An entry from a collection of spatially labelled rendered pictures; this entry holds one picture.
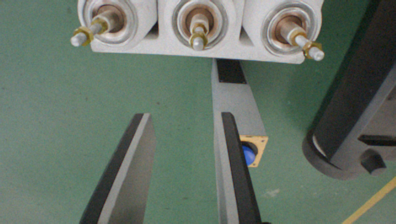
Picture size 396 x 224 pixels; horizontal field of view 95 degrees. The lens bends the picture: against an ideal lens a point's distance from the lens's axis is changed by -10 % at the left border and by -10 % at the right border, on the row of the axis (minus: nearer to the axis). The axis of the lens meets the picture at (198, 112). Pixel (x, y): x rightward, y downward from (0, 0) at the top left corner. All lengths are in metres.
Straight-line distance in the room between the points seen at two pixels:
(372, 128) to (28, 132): 1.14
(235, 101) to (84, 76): 0.48
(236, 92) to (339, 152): 0.36
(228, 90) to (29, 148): 0.91
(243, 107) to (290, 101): 0.36
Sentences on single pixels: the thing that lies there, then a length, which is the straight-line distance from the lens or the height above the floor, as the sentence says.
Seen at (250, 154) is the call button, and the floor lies 0.33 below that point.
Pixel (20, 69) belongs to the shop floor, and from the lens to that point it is 0.81.
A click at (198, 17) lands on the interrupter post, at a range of 0.26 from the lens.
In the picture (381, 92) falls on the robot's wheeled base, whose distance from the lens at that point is 0.55.
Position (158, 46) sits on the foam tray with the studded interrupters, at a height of 0.18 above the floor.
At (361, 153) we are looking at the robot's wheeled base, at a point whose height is 0.21.
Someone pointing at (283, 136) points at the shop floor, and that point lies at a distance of 0.79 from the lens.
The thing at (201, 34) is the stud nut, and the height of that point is 0.33.
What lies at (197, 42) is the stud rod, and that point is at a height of 0.34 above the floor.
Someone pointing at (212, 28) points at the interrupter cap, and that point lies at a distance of 0.28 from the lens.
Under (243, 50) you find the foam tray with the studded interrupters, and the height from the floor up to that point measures 0.18.
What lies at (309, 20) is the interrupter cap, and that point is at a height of 0.25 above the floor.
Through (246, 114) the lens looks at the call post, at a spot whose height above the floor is 0.26.
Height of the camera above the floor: 0.52
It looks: 52 degrees down
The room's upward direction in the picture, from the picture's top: 178 degrees counter-clockwise
